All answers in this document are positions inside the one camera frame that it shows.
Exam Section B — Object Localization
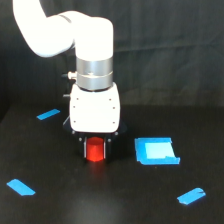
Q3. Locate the blue tape strip bottom right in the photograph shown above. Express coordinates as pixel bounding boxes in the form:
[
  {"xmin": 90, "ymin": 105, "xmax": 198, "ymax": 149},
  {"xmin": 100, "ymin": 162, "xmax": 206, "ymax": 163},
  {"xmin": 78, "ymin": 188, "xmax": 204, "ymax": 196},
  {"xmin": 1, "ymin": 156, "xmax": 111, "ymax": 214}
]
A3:
[{"xmin": 177, "ymin": 187, "xmax": 206, "ymax": 205}]

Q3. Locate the blue tape strip bottom left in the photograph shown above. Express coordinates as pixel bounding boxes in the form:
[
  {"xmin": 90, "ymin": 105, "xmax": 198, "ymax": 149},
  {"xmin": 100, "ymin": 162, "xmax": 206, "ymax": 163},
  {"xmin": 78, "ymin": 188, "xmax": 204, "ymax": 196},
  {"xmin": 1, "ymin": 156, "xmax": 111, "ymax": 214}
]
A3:
[{"xmin": 7, "ymin": 179, "xmax": 35, "ymax": 196}]

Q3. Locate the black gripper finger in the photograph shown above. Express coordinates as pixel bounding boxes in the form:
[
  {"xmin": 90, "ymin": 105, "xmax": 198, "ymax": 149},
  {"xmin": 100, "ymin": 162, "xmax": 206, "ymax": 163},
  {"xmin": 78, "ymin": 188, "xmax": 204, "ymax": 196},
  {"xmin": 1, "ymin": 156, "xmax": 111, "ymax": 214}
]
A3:
[
  {"xmin": 104, "ymin": 138, "xmax": 112, "ymax": 161},
  {"xmin": 79, "ymin": 137, "xmax": 87, "ymax": 159}
]

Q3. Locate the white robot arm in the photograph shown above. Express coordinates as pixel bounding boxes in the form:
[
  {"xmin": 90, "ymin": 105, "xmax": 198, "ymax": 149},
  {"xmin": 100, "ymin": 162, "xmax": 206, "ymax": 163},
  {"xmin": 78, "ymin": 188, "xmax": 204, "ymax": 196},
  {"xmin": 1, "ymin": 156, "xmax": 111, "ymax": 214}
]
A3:
[{"xmin": 12, "ymin": 0, "xmax": 123, "ymax": 161}]

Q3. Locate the blue tape strip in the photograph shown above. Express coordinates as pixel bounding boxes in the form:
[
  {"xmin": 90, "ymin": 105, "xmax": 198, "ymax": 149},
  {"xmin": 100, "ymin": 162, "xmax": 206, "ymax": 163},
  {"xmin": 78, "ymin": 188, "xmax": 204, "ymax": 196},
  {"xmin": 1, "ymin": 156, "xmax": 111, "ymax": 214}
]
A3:
[
  {"xmin": 177, "ymin": 187, "xmax": 206, "ymax": 205},
  {"xmin": 7, "ymin": 179, "xmax": 35, "ymax": 196},
  {"xmin": 37, "ymin": 109, "xmax": 60, "ymax": 120}
]

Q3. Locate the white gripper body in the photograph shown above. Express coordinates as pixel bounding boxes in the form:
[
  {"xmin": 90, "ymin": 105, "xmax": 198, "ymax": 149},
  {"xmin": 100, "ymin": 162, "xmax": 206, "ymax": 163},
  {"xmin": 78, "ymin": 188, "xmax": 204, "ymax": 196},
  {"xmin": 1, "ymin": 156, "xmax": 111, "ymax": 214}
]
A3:
[{"xmin": 63, "ymin": 83, "xmax": 127, "ymax": 138}]

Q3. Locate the red hexagonal block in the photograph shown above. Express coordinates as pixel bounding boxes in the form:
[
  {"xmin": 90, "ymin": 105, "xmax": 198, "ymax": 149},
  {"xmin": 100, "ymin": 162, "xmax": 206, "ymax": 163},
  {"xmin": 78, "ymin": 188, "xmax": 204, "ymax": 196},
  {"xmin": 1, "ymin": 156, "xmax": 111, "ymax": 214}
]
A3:
[{"xmin": 87, "ymin": 137, "xmax": 104, "ymax": 162}]

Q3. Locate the blue tape strip top left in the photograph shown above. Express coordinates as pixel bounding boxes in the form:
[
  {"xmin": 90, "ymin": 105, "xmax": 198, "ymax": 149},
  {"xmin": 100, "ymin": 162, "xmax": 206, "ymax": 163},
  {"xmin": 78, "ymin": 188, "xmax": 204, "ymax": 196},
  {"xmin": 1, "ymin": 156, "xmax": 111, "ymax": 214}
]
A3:
[{"xmin": 37, "ymin": 109, "xmax": 60, "ymax": 120}]

